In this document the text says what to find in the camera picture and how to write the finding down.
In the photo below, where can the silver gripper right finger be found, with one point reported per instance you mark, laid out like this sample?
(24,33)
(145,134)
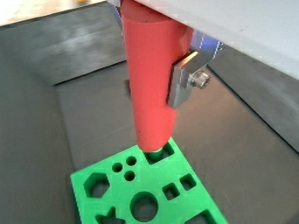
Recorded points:
(188,69)

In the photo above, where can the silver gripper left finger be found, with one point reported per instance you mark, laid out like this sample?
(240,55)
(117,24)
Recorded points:
(114,7)

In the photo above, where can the red oval peg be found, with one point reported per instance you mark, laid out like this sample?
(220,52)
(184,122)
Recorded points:
(156,42)

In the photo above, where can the green shape board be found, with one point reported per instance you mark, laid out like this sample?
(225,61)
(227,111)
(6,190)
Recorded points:
(128,189)

